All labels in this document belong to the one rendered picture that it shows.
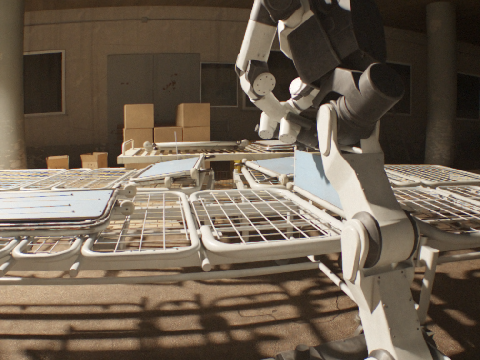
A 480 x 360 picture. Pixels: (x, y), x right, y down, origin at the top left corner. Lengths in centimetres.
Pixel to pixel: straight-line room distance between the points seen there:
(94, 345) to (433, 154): 665
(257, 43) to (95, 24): 672
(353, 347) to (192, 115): 415
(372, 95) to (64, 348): 142
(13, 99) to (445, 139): 748
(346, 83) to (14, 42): 531
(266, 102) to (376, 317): 75
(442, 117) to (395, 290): 637
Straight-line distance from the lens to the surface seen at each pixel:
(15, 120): 568
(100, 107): 738
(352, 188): 94
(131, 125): 479
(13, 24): 587
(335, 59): 102
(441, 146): 718
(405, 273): 95
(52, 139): 766
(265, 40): 109
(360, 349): 117
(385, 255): 87
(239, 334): 153
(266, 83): 112
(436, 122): 718
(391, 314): 90
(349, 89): 92
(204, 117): 492
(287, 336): 152
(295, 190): 190
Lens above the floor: 88
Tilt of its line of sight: 10 degrees down
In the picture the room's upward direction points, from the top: straight up
